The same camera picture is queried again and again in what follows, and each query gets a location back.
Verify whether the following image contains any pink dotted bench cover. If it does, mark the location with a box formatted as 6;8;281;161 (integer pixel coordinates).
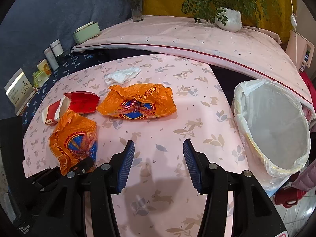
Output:
73;16;315;121

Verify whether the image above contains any pink rabbit print tablecloth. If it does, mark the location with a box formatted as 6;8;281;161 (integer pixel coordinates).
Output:
23;54;248;236

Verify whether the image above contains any orange plastic bag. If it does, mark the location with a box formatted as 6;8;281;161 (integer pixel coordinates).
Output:
97;83;177;120
49;110;98;176

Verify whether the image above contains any navy leaf print cloth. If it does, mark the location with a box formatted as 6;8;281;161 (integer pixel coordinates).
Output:
20;52;100;131

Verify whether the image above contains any small green white box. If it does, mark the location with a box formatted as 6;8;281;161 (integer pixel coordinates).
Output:
33;71;49;88

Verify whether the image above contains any pink appliance with display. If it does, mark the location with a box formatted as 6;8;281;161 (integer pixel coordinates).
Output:
285;30;315;72

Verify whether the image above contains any trash bin with white liner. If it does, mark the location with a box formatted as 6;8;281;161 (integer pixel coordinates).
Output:
232;80;311;196

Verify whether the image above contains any mint green storage box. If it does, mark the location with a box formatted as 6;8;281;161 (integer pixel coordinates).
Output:
73;22;101;44

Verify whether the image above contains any white cylindrical jar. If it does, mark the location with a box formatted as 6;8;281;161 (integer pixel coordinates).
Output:
50;39;64;57

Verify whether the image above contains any pink quilted jacket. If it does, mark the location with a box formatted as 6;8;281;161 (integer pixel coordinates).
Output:
291;159;316;192

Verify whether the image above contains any white gold card box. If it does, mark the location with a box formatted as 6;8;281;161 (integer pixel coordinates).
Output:
4;68;38;116

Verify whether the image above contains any small orange print box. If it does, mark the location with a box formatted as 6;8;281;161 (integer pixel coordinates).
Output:
37;59;52;76

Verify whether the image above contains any white tissue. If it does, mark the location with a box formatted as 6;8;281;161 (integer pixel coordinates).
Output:
104;67;141;86

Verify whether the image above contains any white pot green plant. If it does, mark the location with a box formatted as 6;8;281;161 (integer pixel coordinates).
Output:
181;0;284;32

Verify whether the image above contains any white cord with switch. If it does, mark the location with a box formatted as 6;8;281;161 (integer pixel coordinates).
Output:
282;0;301;62

